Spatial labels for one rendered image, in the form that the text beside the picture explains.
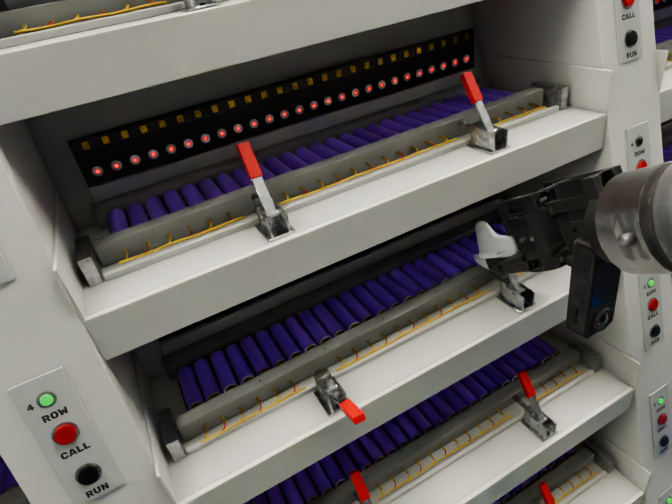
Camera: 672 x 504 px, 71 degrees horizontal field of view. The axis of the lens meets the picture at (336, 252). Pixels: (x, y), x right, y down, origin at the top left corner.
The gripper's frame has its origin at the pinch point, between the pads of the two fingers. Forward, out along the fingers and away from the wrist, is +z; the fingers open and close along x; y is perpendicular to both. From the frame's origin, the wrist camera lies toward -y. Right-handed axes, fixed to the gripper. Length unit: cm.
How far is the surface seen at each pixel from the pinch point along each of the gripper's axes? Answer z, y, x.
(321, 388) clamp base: -2.3, -4.2, 27.5
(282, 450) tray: -3.5, -7.6, 33.8
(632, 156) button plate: -7.2, 5.5, -19.3
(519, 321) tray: -3.5, -7.8, 2.3
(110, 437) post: -6.0, 1.7, 46.7
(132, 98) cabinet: 6.5, 33.3, 33.6
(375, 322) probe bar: 2.2, -1.5, 17.5
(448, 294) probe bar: 2.0, -2.4, 6.9
